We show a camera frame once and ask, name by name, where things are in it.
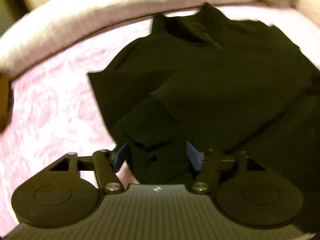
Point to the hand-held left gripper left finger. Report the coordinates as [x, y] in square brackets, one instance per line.
[120, 155]

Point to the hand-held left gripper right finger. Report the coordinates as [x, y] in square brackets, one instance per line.
[193, 158]

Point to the black zip jacket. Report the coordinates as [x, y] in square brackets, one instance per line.
[212, 85]

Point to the pink rose print blanket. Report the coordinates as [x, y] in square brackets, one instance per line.
[55, 100]

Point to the brown wooden furniture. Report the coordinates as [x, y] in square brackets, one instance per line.
[4, 102]

